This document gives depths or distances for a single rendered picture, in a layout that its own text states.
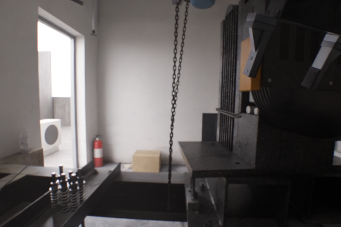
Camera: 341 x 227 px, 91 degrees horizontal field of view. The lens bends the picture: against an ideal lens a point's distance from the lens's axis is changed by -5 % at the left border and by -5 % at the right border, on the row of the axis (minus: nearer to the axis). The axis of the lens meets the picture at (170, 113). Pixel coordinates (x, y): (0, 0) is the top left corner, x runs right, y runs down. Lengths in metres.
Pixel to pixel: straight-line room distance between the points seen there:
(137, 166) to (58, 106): 5.74
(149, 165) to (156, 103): 1.03
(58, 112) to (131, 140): 5.30
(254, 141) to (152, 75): 2.52
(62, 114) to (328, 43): 7.94
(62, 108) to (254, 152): 7.66
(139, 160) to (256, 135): 2.32
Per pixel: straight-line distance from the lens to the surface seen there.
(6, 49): 1.97
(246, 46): 0.61
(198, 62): 3.09
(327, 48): 0.44
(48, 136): 4.21
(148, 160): 2.84
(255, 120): 0.73
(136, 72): 3.13
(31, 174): 1.45
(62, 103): 8.02
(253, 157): 0.76
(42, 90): 7.70
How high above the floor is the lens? 1.16
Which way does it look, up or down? 5 degrees down
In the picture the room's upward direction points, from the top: 1 degrees clockwise
